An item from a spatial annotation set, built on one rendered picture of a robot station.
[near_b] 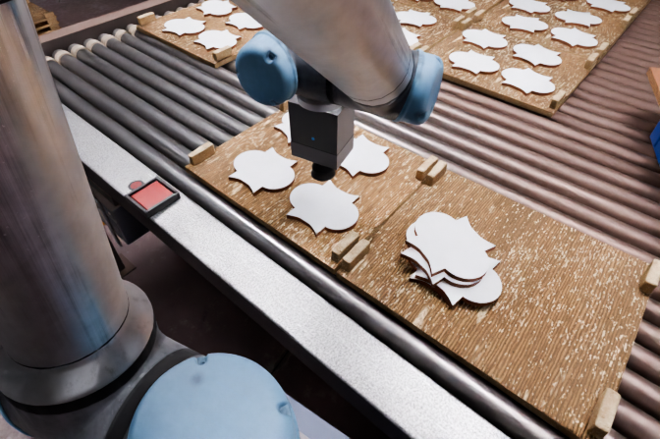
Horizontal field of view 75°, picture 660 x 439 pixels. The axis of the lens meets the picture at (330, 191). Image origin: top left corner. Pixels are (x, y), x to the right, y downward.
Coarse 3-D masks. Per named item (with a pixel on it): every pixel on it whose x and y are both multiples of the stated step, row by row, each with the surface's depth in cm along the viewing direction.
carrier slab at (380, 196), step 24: (264, 120) 102; (240, 144) 96; (264, 144) 96; (384, 144) 96; (192, 168) 90; (216, 168) 90; (408, 168) 90; (216, 192) 87; (240, 192) 84; (264, 192) 84; (288, 192) 84; (360, 192) 84; (384, 192) 84; (408, 192) 84; (264, 216) 80; (360, 216) 80; (384, 216) 80; (288, 240) 77; (312, 240) 76; (336, 240) 76; (336, 264) 72
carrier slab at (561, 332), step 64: (448, 192) 84; (384, 256) 73; (512, 256) 73; (576, 256) 73; (448, 320) 65; (512, 320) 65; (576, 320) 65; (640, 320) 65; (512, 384) 58; (576, 384) 58
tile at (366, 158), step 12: (360, 144) 94; (372, 144) 94; (348, 156) 91; (360, 156) 91; (372, 156) 91; (384, 156) 91; (348, 168) 88; (360, 168) 88; (372, 168) 88; (384, 168) 88
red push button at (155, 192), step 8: (152, 184) 87; (160, 184) 87; (136, 192) 86; (144, 192) 85; (152, 192) 85; (160, 192) 85; (168, 192) 85; (136, 200) 84; (144, 200) 84; (152, 200) 84; (160, 200) 84; (144, 208) 83
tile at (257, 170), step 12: (240, 156) 91; (252, 156) 91; (264, 156) 91; (276, 156) 91; (240, 168) 88; (252, 168) 88; (264, 168) 88; (276, 168) 88; (288, 168) 88; (240, 180) 86; (252, 180) 86; (264, 180) 86; (276, 180) 86; (288, 180) 86; (252, 192) 84
